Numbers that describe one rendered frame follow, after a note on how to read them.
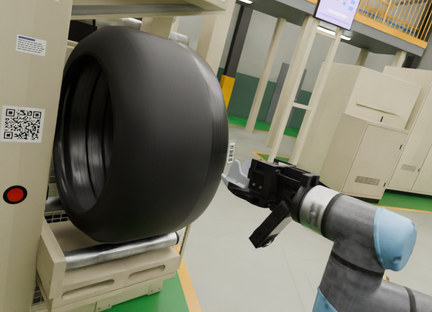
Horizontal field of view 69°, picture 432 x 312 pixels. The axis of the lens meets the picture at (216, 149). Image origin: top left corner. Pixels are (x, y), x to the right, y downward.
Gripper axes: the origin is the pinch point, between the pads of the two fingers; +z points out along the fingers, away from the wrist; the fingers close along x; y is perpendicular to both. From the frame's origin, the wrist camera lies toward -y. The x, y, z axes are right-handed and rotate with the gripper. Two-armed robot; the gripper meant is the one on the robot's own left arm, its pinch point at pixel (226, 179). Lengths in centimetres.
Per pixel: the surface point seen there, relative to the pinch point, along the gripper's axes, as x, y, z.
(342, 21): -357, 138, 182
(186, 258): -101, -109, 121
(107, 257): 12.7, -28.3, 24.4
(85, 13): 10, 35, 64
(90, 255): 17.0, -26.8, 24.8
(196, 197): -1.1, -7.9, 9.7
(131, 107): 16.7, 11.9, 14.1
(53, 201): 18, -23, 53
